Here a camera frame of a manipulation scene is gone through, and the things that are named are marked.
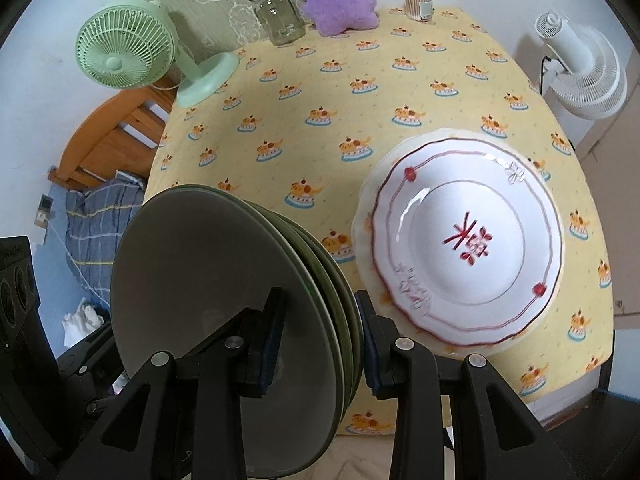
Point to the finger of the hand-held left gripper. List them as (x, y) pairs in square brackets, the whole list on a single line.
[(85, 365)]

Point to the cotton swab container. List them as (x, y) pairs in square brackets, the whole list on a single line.
[(419, 2)]

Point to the green patterned board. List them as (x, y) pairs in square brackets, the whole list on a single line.
[(210, 0)]

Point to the yellow printed tablecloth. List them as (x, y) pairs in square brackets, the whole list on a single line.
[(320, 110)]

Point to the glass jar with dark lid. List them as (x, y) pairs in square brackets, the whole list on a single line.
[(277, 15)]

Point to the wooden chair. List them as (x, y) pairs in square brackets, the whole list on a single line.
[(110, 140)]

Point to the white crumpled plastic bag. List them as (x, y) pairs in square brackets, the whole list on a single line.
[(82, 317)]

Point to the large orange floral plate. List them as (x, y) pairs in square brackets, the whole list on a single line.
[(361, 250)]

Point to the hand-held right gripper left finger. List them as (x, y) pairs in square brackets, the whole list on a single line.
[(267, 345)]

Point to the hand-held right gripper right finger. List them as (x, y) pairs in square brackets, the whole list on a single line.
[(374, 355)]

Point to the white plate with red trim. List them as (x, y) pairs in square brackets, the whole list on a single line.
[(470, 200)]

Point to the wall socket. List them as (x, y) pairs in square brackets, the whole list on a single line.
[(45, 207)]

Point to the mint green desk fan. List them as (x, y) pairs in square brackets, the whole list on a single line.
[(117, 47)]

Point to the white standing fan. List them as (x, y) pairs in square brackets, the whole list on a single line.
[(590, 70)]

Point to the blue plaid blanket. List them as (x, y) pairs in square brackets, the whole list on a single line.
[(100, 230)]

